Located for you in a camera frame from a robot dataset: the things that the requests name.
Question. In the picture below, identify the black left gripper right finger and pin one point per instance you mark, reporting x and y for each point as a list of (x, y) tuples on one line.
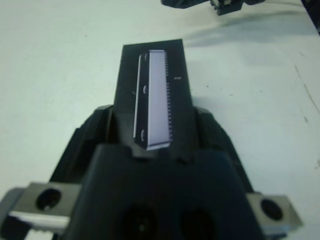
[(220, 135)]

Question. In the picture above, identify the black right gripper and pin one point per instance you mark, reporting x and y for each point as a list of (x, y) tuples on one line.
[(225, 6)]

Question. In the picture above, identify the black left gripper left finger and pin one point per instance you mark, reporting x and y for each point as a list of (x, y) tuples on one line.
[(80, 140)]

